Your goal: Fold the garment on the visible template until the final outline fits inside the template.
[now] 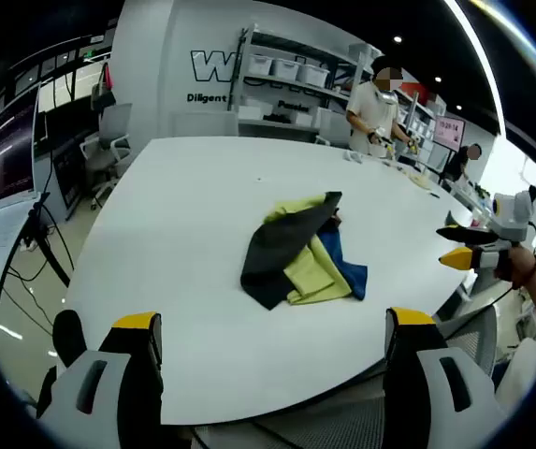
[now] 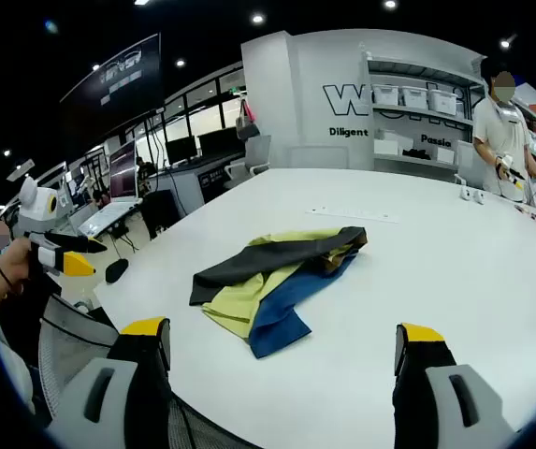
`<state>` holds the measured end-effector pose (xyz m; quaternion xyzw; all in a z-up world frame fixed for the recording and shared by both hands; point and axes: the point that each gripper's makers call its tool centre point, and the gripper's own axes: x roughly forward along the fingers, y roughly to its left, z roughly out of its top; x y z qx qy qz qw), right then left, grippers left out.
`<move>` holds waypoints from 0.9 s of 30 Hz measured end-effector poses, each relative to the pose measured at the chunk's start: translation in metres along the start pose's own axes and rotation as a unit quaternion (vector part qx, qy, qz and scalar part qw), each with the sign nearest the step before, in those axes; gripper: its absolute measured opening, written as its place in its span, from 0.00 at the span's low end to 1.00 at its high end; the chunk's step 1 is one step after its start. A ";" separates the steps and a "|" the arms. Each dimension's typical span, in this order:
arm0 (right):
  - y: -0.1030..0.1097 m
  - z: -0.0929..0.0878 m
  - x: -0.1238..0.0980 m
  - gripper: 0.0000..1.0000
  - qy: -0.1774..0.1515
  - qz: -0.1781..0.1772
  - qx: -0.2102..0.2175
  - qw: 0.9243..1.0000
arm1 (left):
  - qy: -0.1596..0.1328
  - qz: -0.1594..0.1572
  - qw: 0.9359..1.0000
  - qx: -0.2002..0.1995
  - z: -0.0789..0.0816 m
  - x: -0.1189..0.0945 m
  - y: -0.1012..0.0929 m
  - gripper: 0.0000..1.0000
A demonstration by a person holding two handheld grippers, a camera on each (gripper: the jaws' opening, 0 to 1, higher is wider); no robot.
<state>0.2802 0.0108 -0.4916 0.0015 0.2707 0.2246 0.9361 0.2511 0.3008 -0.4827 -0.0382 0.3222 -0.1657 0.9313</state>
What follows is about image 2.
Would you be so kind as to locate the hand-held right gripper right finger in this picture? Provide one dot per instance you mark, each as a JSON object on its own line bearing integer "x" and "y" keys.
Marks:
{"x": 440, "y": 411}

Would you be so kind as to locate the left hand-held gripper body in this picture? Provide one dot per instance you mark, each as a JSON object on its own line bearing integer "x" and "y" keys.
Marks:
{"x": 36, "y": 210}

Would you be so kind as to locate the black oval pad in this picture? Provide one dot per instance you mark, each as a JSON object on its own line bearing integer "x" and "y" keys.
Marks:
{"x": 116, "y": 270}

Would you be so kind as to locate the colour-block t-shirt garment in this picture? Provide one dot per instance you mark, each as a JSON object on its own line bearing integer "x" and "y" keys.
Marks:
{"x": 272, "y": 255}

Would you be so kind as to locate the white table socket strip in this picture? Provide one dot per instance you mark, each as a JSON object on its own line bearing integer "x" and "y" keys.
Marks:
{"x": 352, "y": 214}

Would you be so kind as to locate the white storage box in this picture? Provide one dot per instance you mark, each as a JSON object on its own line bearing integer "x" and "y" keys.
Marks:
{"x": 415, "y": 98}
{"x": 443, "y": 101}
{"x": 385, "y": 96}

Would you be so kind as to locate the hanging grey and pink bag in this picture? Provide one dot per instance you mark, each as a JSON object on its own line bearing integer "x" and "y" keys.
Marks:
{"x": 247, "y": 124}

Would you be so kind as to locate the pink-lit desk monitor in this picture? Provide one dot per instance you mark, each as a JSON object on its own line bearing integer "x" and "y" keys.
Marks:
{"x": 123, "y": 170}

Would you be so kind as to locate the person's left hand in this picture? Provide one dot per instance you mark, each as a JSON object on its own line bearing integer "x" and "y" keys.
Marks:
{"x": 15, "y": 264}

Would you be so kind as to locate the black office chair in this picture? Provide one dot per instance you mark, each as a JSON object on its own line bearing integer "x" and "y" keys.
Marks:
{"x": 162, "y": 212}

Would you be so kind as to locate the round ceiling light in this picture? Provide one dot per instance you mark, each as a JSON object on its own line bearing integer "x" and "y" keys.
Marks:
{"x": 257, "y": 18}
{"x": 505, "y": 43}
{"x": 180, "y": 62}
{"x": 390, "y": 4}

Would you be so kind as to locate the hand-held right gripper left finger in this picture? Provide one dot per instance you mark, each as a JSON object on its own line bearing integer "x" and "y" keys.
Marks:
{"x": 85, "y": 411}

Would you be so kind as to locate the black computer monitor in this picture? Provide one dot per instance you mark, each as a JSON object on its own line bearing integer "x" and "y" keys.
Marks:
{"x": 221, "y": 140}
{"x": 181, "y": 149}

